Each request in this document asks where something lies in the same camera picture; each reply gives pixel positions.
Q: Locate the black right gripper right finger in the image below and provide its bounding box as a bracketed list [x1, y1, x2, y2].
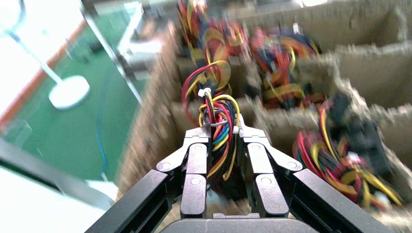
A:
[238, 116, 395, 233]

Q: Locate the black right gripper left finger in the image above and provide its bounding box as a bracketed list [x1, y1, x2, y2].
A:
[85, 126, 212, 233]

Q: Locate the power supply with coloured wires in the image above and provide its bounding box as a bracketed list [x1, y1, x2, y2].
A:
[176, 0, 249, 60]
[181, 60, 242, 199]
[292, 92, 406, 211]

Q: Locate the white round stand with pole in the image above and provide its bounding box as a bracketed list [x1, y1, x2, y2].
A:
[0, 0, 91, 111]

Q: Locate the cardboard box with dividers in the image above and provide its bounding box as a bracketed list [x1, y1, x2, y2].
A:
[116, 0, 412, 233]

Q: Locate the blue floor cable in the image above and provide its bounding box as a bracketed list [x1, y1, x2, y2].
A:
[96, 74, 109, 176]

